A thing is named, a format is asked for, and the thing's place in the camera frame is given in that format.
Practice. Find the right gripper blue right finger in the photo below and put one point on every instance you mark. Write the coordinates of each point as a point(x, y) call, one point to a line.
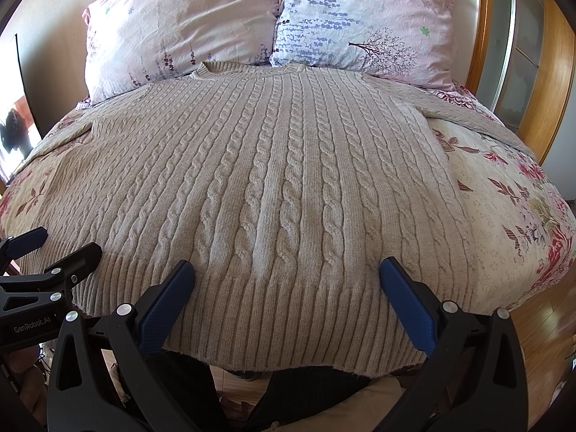
point(474, 376)

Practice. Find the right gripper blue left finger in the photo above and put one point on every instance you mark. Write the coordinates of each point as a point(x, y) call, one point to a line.
point(81, 395)

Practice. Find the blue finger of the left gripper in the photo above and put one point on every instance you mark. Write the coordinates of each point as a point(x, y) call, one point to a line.
point(48, 294)
point(12, 248)

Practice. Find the beige cable-knit sweater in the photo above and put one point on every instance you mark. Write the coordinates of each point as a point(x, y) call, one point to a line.
point(284, 187)

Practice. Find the floral cream bed cover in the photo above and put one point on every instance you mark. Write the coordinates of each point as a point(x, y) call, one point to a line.
point(522, 229)

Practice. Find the pink pillow with green clovers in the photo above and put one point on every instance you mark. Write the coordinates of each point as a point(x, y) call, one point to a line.
point(131, 43)

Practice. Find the wooden curved headboard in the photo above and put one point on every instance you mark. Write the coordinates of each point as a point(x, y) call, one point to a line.
point(553, 86)

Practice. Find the white pink pillow tree print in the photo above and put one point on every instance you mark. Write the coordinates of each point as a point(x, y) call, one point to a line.
point(408, 41)

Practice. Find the glass wardrobe door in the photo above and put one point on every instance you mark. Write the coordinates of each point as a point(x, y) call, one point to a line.
point(512, 59)

